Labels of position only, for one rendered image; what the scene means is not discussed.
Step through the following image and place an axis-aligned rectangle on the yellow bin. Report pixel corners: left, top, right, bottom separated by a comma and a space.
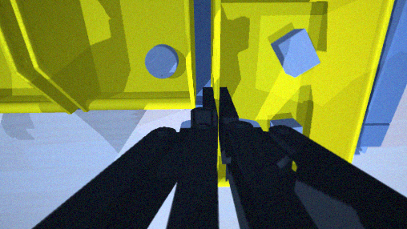
10, 0, 196, 112
211, 0, 394, 187
0, 0, 79, 115

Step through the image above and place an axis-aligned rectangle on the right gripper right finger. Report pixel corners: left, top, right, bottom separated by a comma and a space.
219, 87, 407, 229

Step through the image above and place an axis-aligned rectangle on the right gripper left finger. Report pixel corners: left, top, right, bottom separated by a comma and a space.
32, 87, 220, 229

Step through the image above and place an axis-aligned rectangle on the dark grey low shelf rack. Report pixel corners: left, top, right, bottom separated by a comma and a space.
194, 0, 407, 155

